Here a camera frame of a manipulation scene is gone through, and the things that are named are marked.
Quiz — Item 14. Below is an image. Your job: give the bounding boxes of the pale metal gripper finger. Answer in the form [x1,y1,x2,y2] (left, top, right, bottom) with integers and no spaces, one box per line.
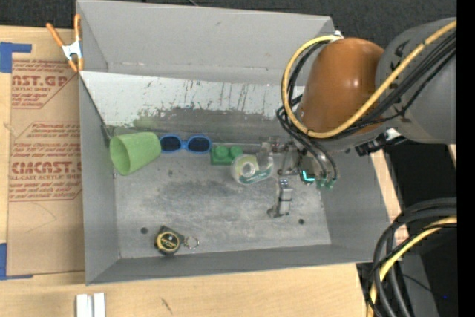
[258,136,282,165]
[266,178,295,219]

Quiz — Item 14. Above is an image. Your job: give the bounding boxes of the clear tape dispenser, green label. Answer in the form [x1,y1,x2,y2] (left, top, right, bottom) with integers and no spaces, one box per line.
[229,153,275,186]

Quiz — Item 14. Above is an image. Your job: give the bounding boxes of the green toy brick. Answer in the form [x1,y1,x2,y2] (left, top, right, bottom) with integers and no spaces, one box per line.
[209,145,244,166]

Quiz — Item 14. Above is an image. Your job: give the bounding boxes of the grey metal bin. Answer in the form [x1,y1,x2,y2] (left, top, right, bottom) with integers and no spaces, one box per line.
[75,0,393,287]

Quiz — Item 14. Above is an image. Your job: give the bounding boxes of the blue sunglasses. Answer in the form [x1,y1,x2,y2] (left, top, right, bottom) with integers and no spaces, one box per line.
[159,134,214,154]

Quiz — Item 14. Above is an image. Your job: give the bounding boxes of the black and yellow tape measure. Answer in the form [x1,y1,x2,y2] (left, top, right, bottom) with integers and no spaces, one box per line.
[153,225,200,257]

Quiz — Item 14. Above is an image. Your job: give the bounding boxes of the green plastic cup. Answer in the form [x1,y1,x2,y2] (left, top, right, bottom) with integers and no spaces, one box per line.
[108,131,163,177]

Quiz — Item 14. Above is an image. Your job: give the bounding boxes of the brown cardboard board, red print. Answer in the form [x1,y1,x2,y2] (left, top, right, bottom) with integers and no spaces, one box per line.
[0,24,86,280]

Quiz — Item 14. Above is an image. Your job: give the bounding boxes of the black cylinder on white bracket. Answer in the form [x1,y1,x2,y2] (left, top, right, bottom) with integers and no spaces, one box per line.
[355,128,405,157]

